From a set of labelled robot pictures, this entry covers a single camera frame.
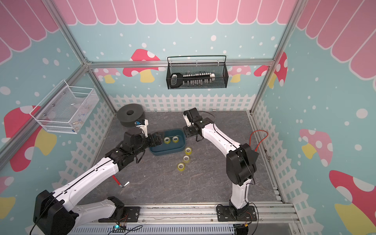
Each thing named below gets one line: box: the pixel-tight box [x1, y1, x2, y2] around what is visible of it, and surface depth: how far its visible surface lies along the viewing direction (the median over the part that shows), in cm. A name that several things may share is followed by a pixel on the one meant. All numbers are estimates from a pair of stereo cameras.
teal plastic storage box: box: [149, 128, 186, 157], surface depth 103 cm
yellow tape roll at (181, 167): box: [177, 162, 186, 172], surface depth 91 cm
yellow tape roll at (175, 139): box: [172, 136, 180, 143], surface depth 105 cm
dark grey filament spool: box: [116, 103, 146, 128], surface depth 115 cm
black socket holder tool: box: [170, 72, 216, 89], surface depth 91 cm
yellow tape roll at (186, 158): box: [183, 155, 190, 163], surface depth 96 cm
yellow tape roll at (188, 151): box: [185, 147, 192, 156], surface depth 99 cm
